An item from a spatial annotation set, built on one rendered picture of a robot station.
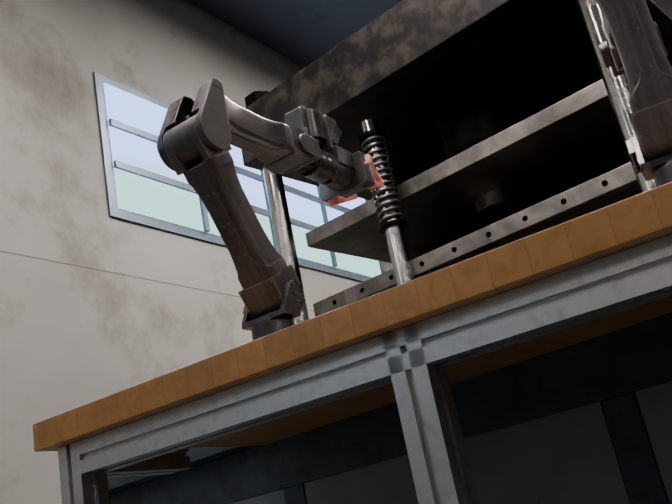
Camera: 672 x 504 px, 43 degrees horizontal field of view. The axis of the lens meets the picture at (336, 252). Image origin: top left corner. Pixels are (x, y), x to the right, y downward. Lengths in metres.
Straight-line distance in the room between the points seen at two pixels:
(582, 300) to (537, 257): 0.06
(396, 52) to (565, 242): 1.76
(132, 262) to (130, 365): 0.52
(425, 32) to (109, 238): 2.09
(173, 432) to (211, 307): 3.31
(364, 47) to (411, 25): 0.18
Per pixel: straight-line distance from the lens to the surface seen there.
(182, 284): 4.31
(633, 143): 1.05
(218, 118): 1.26
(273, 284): 1.23
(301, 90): 2.76
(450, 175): 2.48
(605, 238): 0.82
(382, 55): 2.57
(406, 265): 2.44
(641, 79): 1.06
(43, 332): 3.65
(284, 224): 2.75
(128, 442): 1.19
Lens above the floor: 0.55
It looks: 19 degrees up
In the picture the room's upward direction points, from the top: 12 degrees counter-clockwise
